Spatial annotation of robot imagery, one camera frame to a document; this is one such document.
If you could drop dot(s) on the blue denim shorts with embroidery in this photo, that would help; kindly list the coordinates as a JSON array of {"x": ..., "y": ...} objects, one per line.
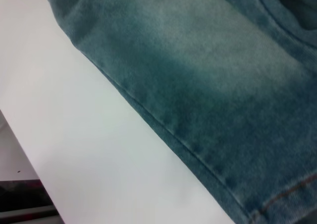
[{"x": 198, "y": 85}]

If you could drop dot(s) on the dark robot base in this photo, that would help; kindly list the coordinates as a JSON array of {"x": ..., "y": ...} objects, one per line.
[{"x": 22, "y": 201}]

